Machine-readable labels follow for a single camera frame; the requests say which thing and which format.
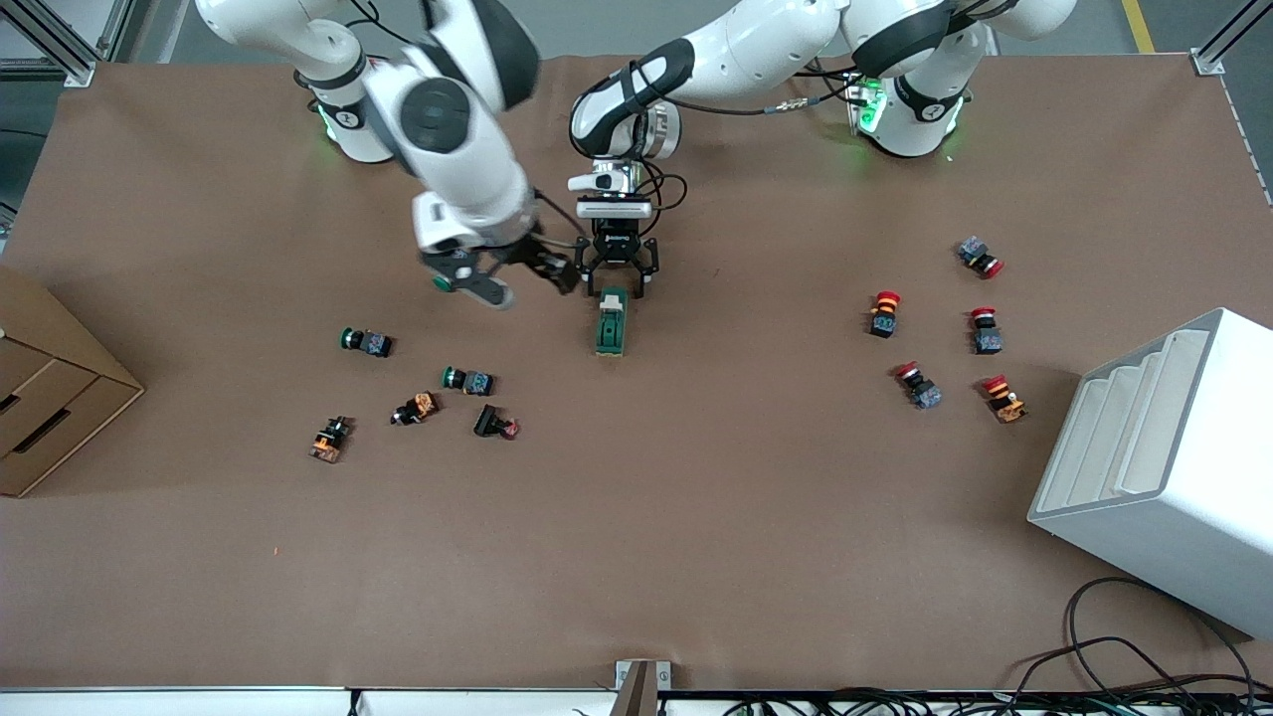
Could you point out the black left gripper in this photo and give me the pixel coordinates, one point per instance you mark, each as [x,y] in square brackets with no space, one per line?
[617,244]

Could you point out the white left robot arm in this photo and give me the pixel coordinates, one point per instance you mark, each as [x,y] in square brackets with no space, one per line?
[756,40]

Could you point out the black switch with red lamp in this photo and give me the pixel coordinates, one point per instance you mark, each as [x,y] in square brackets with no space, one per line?
[489,422]

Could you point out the brown paper table cover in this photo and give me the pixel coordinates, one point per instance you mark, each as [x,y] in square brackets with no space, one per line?
[696,547]

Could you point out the white stepped storage rack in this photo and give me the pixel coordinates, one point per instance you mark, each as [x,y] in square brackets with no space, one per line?
[1174,537]

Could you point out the aluminium frame profile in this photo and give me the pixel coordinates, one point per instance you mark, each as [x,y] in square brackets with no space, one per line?
[75,72]
[1208,65]

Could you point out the green push button switch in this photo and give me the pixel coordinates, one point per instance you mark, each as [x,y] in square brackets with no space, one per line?
[475,383]
[373,344]
[443,283]

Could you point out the orange black selector switch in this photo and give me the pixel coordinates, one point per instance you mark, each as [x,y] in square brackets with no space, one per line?
[418,408]
[328,443]

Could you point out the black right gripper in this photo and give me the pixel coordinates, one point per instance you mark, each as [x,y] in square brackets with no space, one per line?
[540,263]

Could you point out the red mushroom button grey block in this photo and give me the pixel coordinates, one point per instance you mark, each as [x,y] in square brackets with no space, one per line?
[987,340]
[925,394]
[975,251]

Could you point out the white table edge rail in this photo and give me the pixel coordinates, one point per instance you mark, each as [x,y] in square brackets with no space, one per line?
[199,704]

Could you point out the green load switch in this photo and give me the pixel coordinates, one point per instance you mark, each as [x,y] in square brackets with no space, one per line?
[612,333]

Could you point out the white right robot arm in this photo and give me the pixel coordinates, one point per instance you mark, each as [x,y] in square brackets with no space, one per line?
[448,129]

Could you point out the metal table edge bracket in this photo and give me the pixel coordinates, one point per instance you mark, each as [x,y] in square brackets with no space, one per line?
[641,686]

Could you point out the red mushroom button orange block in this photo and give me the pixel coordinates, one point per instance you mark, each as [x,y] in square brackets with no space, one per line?
[1006,406]
[883,320]

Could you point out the brown cardboard drawer box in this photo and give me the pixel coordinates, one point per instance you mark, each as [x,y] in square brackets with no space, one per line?
[60,398]

